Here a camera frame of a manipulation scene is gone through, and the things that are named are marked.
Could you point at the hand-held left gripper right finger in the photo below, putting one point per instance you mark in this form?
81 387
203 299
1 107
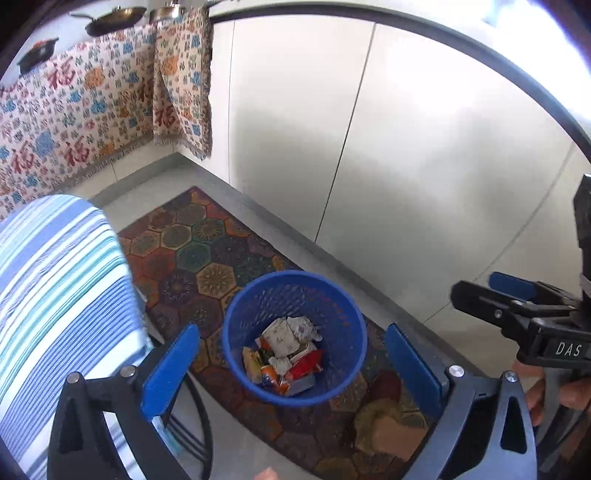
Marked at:
413 369

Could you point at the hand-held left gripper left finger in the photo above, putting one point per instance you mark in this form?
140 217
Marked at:
168 374

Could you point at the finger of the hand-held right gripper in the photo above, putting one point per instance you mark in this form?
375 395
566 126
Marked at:
485 304
510 284

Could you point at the blue plastic mesh basket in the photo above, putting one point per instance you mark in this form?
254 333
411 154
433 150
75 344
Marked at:
337 383

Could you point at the white yellow snack packet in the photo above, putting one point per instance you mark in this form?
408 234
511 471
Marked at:
251 364

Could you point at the small orange snack packet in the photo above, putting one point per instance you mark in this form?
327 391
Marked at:
270 374

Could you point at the floral print paper box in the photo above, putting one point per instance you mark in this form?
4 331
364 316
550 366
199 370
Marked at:
277 339

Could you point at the crinkled white foil wrapper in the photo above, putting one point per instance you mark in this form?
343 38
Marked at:
304 327

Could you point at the person's right hand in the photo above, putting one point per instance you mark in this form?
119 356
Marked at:
531 392

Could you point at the blue striped tablecloth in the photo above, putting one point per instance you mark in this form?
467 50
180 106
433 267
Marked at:
55 300

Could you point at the hexagon patterned rug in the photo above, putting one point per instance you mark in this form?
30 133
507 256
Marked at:
207 240

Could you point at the white base cabinet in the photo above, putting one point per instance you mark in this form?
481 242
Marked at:
415 138

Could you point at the large printed blanket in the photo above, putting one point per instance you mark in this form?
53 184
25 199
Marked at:
69 115

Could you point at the narrow printed blanket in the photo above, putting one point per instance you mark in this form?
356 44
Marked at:
182 83

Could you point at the black clay pot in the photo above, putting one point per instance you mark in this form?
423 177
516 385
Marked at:
37 55

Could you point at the dark wok with lid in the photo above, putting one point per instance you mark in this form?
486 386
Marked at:
115 21

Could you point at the steel cooking pot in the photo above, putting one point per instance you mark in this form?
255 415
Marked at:
166 13

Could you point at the black metal table frame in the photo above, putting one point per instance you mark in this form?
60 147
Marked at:
203 415

